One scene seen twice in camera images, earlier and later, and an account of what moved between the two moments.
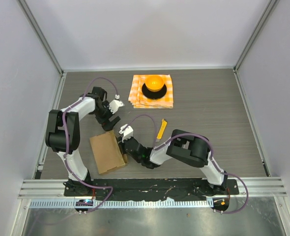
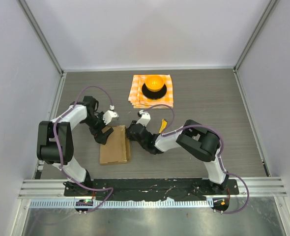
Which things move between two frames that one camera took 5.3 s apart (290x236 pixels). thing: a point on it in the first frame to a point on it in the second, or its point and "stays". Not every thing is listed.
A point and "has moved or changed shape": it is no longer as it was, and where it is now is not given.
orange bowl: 154,83 stays
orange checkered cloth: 136,98 stays
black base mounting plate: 151,189 stays
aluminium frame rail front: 39,189 stays
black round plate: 154,95 stays
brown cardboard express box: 107,153 has moved or changed shape
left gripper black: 108,126 to 99,136
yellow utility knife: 164,123 stays
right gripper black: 122,145 to 130,135
